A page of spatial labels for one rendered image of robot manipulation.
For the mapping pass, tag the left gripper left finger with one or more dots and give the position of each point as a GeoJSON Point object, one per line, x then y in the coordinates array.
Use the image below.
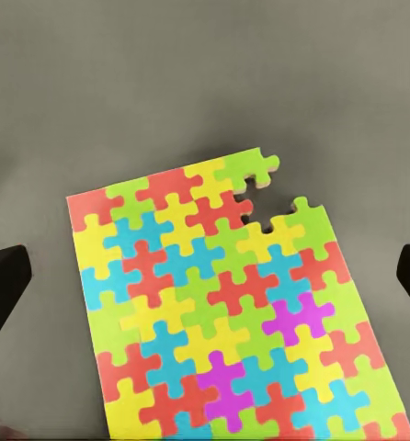
{"type": "Point", "coordinates": [15, 274]}

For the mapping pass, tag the desk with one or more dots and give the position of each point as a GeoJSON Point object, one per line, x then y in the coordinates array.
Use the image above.
{"type": "Point", "coordinates": [99, 92]}

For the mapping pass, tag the jigsaw puzzle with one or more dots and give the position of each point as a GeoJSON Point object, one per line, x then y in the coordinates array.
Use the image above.
{"type": "Point", "coordinates": [206, 329]}

